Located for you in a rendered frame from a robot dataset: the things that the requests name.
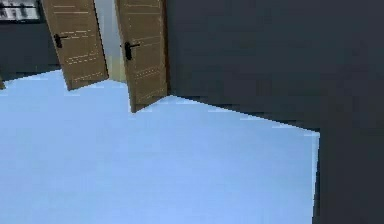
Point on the brown wooden room door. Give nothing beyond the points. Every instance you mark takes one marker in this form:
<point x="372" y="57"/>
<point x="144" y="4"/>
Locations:
<point x="78" y="50"/>
<point x="145" y="53"/>

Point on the black framed window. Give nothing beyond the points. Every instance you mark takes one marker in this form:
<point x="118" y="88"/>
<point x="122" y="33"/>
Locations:
<point x="18" y="9"/>

